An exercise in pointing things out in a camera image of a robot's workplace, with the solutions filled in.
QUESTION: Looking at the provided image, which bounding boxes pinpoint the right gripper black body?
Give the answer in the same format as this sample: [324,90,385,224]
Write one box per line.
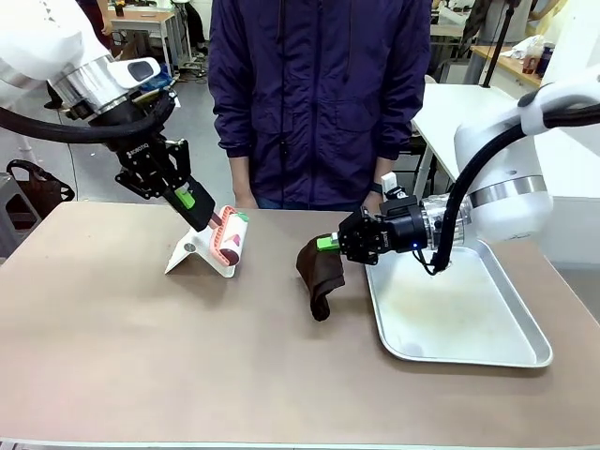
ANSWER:
[378,202,429,263]

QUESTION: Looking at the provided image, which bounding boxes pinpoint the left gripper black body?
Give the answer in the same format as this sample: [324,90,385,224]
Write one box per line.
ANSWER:
[113,137,169,194]

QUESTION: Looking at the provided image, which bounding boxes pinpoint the pink white lint roller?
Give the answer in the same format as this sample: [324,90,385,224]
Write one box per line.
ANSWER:
[208,204,250,269]

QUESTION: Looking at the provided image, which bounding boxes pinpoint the dark brown cloth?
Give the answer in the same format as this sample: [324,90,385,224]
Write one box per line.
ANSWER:
[295,234,347,323]

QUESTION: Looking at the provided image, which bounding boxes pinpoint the person's left forearm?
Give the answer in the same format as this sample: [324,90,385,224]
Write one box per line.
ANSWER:
[374,157,396,188]

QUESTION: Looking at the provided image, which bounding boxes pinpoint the person's left hand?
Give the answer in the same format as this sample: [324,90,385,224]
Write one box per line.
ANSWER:
[360,190,384,218]

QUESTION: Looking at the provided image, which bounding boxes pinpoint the person's right hand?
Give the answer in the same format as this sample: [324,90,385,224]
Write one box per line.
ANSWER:
[228,156,259,210]

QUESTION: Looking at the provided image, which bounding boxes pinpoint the white lint roller stand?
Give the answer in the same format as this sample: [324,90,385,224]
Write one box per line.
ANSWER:
[163,228,236,280]

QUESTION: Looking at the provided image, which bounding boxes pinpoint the blue jeans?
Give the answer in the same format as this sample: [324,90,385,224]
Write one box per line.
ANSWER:
[251,195,363,211]

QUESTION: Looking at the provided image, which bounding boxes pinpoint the silver metal tray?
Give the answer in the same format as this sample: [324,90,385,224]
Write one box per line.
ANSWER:
[364,237,555,368]

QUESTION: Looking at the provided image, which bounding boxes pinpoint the brown cardboard box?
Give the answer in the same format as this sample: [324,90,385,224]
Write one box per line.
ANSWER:
[112,34,158,65]

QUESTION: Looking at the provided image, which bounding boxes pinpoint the grey stool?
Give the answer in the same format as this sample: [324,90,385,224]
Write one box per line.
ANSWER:
[0,171,44,260]

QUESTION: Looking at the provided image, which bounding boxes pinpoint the white side table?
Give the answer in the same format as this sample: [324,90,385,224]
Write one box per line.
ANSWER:
[411,82,600,266]

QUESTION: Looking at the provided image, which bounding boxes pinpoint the purple jacket torso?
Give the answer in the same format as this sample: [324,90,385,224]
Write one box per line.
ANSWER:
[207,0,433,207]

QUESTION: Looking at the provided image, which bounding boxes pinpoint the wooden background desk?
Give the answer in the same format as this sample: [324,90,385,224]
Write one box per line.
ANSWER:
[108,8,178,72]

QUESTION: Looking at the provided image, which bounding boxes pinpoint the background person red shirt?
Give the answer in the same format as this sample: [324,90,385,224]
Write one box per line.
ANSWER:
[76,0,116,51]

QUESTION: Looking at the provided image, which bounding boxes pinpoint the wooden side table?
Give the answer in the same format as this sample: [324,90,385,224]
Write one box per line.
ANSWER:
[470,43,546,89]

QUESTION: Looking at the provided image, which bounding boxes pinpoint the black tripod pole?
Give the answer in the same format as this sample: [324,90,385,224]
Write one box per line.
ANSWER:
[481,0,518,89]

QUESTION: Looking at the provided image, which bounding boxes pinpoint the white plastic bag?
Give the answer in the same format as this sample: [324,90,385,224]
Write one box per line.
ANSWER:
[512,34,546,61]

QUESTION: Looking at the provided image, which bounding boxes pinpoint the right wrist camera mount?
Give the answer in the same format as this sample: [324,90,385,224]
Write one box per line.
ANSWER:
[379,172,420,218]

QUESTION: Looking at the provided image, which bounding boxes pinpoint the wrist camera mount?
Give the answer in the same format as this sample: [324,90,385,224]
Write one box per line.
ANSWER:
[379,172,420,218]
[132,73,183,110]

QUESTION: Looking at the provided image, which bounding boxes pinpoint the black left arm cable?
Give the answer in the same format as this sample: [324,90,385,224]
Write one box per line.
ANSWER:
[0,96,183,147]

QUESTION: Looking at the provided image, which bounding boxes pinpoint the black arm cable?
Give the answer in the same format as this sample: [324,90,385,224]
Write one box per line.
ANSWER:
[411,96,600,278]
[0,96,183,147]

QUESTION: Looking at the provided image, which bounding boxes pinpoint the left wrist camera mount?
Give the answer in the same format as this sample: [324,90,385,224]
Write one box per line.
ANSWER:
[132,73,183,110]

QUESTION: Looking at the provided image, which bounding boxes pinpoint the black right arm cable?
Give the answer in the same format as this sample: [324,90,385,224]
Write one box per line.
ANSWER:
[411,96,600,278]

